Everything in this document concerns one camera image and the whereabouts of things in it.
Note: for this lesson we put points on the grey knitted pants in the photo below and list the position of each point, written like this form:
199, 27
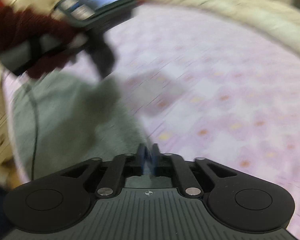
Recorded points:
61, 120

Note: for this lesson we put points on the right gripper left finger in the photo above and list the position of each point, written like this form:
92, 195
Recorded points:
141, 158

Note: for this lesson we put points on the pink patterned bed sheet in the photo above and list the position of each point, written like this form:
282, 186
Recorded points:
223, 105

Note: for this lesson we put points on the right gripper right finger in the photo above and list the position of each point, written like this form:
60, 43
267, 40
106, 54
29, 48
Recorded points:
155, 156

